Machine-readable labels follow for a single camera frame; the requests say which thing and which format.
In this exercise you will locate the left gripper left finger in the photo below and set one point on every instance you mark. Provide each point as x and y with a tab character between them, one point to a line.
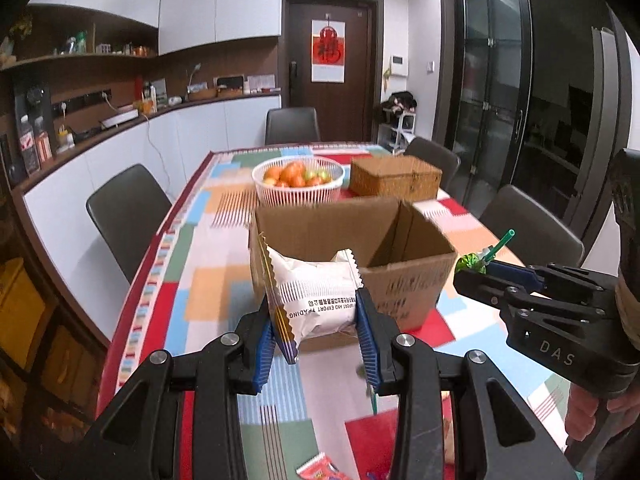
264	352

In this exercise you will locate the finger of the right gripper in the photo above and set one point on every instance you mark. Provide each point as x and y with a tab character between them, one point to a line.
517	276
483	288

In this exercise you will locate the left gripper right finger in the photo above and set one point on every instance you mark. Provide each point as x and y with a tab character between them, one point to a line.
368	348

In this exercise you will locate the green lollipop with stick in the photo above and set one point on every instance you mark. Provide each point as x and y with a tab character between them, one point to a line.
478	261

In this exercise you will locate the white pastry packet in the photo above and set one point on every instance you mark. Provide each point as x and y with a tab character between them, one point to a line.
308	299

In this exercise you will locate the right hand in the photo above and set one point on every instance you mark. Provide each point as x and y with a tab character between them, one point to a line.
582	407

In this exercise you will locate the dark chair right near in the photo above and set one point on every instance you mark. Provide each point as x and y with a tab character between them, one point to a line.
540	238

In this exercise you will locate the dark chair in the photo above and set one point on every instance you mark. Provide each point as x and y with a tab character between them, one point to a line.
540	238
437	156
127	211

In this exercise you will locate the colourful patchwork tablecloth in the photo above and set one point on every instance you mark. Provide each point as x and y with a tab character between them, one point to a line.
254	338

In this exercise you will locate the brown cardboard box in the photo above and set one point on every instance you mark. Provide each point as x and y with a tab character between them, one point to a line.
403	258

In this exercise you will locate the pink snack bar wrapper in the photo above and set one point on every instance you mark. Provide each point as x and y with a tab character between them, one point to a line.
320	467

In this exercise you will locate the dark chair right far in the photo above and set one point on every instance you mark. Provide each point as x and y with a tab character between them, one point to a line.
437	156

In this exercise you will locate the woven wicker basket box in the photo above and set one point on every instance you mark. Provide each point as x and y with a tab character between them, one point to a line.
404	177

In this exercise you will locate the white fruit basket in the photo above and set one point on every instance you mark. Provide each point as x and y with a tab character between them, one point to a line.
298	180

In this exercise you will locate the white shoe rack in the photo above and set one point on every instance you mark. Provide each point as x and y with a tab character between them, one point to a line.
397	121

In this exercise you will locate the dark chair left side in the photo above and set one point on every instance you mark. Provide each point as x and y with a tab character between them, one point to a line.
127	211

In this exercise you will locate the dark chair far end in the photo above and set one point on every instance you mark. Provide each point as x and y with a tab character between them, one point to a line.
292	125

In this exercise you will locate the dark brown door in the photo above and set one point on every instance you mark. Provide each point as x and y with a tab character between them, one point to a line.
345	111

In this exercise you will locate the glass door cabinet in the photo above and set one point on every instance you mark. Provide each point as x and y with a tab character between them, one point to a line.
490	94

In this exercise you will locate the red fu door poster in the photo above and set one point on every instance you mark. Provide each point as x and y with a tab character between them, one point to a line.
327	52

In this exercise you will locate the white wall intercom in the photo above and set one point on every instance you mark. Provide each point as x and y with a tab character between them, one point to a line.
398	66

